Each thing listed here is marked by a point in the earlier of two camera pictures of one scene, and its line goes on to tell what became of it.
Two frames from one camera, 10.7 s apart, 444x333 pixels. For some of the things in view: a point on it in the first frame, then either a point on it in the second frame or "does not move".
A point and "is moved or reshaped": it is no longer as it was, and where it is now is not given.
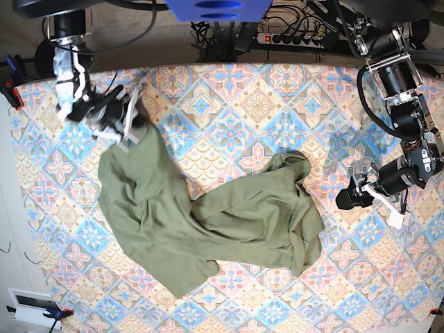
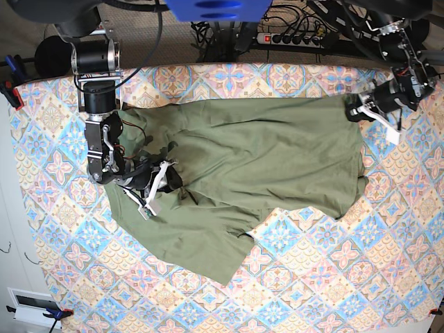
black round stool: x=44 y=59 does not move
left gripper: x=114 y=108 -> x=142 y=178
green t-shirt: x=265 y=218 is moved or reshaped
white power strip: x=291 y=39 does not move
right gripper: x=396 y=176 -> x=387 y=97
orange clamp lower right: x=435 y=311 does not move
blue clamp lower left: x=57 y=315 does not move
